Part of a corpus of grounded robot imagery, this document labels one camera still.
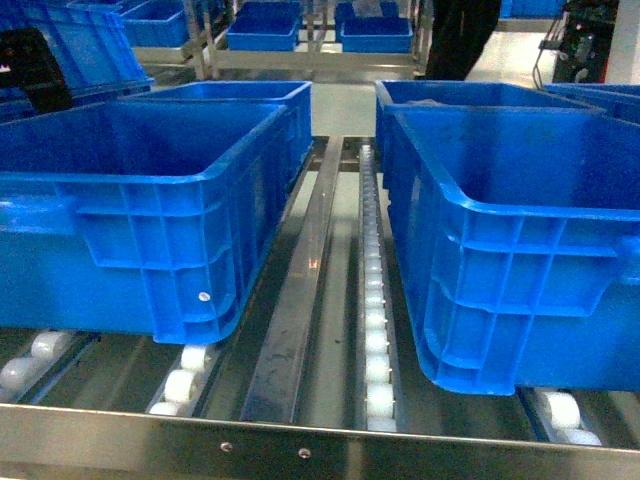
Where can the left blue plastic bin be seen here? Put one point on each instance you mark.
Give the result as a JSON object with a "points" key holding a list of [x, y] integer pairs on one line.
{"points": [[139, 217]]}

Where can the rear right blue bin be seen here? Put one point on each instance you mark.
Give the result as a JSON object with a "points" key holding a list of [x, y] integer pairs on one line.
{"points": [[396, 95]]}

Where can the rear left blue bin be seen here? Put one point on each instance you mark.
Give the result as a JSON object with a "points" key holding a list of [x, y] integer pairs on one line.
{"points": [[294, 96]]}

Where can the blue plastic bin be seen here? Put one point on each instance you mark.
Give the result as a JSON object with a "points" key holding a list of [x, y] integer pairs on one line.
{"points": [[517, 238], [139, 217]]}

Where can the stainless steel shelf rack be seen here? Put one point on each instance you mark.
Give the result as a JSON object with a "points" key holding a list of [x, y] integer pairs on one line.
{"points": [[320, 381]]}

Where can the background steel shelf rack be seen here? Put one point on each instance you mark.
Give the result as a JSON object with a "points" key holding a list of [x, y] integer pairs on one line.
{"points": [[208, 55]]}

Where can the far left small bin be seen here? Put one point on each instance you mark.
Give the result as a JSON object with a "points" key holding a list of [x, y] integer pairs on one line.
{"points": [[266, 26]]}

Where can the far right small bin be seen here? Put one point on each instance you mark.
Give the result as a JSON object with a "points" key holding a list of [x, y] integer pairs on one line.
{"points": [[389, 33]]}

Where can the tilted blue bin far left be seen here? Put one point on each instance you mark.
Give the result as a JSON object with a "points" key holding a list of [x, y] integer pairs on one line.
{"points": [[57, 58]]}

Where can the blue bin far right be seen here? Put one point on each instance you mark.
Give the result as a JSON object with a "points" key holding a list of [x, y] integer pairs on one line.
{"points": [[620, 101]]}

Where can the person in black clothing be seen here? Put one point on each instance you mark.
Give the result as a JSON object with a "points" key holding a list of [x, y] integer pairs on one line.
{"points": [[460, 31]]}

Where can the right blue plastic bin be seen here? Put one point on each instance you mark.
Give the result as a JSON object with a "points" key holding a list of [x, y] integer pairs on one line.
{"points": [[517, 238]]}

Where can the small bin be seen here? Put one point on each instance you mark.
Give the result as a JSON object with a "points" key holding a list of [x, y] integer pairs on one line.
{"points": [[389, 33], [266, 26]]}

